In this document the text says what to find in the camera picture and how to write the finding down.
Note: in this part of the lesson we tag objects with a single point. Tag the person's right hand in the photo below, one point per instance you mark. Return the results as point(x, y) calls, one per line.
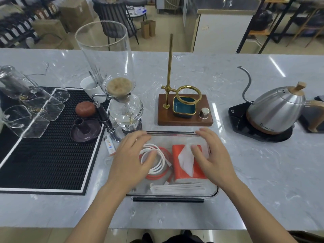
point(217, 164)

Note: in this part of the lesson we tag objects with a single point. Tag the person's left hand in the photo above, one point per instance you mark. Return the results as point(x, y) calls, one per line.
point(126, 167)

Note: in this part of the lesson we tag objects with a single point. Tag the clear plastic container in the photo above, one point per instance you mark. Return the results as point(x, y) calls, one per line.
point(141, 189)

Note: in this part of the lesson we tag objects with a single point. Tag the clear container lid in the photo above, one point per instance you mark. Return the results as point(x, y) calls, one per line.
point(168, 199)

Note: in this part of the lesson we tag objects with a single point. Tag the person's left forearm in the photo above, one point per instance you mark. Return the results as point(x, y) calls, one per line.
point(96, 217)

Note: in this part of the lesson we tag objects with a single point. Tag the person's right forearm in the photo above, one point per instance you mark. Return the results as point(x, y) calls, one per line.
point(260, 217)

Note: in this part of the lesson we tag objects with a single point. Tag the person's black clothing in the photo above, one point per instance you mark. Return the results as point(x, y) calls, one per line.
point(174, 240)

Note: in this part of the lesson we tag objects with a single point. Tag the large cardboard box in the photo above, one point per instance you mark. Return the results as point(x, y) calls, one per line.
point(76, 15)

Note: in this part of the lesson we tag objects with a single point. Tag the white orange lighter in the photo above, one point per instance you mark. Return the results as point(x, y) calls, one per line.
point(110, 146)

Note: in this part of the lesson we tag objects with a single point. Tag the orange tissue pack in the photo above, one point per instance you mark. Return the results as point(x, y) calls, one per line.
point(177, 169)

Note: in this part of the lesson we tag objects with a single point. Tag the purple saucer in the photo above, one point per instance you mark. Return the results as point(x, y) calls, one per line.
point(92, 135)

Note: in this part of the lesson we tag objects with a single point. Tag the black kettle base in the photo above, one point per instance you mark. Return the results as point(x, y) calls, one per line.
point(236, 118)

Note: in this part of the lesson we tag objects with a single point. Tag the small metal cylinder cap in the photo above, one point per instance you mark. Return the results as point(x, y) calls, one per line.
point(204, 113)

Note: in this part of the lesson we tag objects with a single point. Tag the wooden brass pour-over stand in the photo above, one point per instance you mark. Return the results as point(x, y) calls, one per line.
point(167, 120)

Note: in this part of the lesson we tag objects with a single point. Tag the small purple cup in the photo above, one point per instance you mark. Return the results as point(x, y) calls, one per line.
point(79, 126)

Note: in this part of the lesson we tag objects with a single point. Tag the teal square dish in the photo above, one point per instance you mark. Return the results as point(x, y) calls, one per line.
point(183, 108)

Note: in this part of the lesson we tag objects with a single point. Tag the brown round clay lid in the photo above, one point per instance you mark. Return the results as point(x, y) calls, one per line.
point(85, 109)

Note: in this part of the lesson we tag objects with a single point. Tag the black rubber bar mat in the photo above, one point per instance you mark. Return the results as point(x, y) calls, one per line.
point(50, 164)

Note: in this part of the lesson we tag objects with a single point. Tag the steel gooseneck kettle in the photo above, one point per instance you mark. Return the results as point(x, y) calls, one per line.
point(273, 111)

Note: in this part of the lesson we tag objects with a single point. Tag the white ceramic cup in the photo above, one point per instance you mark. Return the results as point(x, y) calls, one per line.
point(89, 91)

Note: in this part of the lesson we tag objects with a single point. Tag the clear glass pitcher gold trim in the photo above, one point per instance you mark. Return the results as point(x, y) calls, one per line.
point(49, 108)

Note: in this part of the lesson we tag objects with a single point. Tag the tall clear glass pitcher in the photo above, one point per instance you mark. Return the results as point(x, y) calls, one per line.
point(62, 94)

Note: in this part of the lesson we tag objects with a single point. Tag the glass siphon coffee maker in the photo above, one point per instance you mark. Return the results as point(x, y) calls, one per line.
point(101, 53)

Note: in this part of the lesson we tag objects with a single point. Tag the dark wooden chair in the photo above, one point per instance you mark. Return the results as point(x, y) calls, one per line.
point(308, 237)

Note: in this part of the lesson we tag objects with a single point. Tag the white counter cabinet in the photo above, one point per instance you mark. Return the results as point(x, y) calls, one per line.
point(222, 35)

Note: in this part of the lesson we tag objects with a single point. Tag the brown paper bag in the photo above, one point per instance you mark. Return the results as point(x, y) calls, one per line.
point(145, 30)
point(152, 28)

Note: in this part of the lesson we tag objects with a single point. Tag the glass teapot with metal lid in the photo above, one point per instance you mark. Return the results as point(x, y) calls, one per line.
point(15, 83)

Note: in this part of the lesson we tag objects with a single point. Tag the black bag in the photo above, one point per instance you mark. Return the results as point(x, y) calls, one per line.
point(262, 20)

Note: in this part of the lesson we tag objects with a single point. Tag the dark slatted chair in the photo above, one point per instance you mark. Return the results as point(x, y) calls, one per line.
point(111, 12)

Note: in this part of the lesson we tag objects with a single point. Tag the round side table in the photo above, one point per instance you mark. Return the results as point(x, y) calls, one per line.
point(136, 12)

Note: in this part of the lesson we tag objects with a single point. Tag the grey cushioned chair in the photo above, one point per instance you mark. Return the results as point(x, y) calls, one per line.
point(135, 1)

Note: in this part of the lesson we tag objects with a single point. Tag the white appliance unit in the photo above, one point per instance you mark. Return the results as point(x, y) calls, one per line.
point(167, 3)

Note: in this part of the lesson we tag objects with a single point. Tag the row of dark labelled bottles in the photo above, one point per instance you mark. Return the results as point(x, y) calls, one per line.
point(17, 29)

